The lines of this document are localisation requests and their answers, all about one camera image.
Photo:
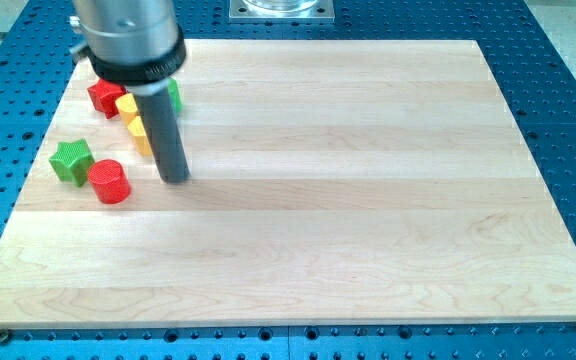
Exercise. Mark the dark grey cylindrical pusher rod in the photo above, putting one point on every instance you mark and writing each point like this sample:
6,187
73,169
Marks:
160,125

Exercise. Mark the red star block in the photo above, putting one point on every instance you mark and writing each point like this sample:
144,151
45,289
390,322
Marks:
103,95

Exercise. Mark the green star block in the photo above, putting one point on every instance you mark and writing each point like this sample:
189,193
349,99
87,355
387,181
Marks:
72,161

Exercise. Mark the green block behind rod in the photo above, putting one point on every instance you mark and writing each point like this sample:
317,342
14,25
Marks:
175,96

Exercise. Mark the yellow block upper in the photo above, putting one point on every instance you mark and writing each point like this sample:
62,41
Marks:
127,108

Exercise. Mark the yellow block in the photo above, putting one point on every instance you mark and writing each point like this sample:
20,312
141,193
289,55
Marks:
127,108
139,137

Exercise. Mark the yellow block lower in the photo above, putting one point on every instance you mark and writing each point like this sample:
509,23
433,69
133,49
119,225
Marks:
139,137

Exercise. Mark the red cylinder block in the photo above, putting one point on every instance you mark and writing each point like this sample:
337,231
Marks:
109,181

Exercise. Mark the light wooden board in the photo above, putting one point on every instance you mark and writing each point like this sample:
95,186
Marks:
332,182

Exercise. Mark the left board clamp screw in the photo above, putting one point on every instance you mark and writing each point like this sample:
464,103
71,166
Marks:
6,336

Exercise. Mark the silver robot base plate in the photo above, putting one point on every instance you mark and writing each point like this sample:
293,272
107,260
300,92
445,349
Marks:
250,11

